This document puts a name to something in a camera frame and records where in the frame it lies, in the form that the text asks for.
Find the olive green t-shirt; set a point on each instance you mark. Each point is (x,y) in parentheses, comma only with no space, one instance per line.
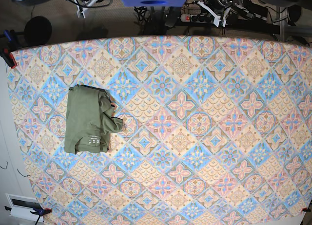
(89,120)

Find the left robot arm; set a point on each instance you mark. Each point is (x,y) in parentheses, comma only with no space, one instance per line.
(227,12)

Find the patterned tablecloth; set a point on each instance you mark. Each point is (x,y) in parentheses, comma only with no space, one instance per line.
(216,130)

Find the white power strip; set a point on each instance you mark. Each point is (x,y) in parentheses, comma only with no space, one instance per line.
(199,18)

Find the black round stool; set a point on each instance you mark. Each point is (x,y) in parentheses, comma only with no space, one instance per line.
(37,31)

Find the blue clamp lower left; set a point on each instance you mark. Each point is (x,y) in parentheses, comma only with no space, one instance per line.
(36,211)

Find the red black clamp upper left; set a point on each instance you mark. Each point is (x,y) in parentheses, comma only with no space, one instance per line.
(8,58)

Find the red clamp lower right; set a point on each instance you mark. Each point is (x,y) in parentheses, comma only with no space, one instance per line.
(306,209)

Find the white wall outlet box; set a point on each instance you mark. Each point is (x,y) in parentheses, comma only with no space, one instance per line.
(21,201)

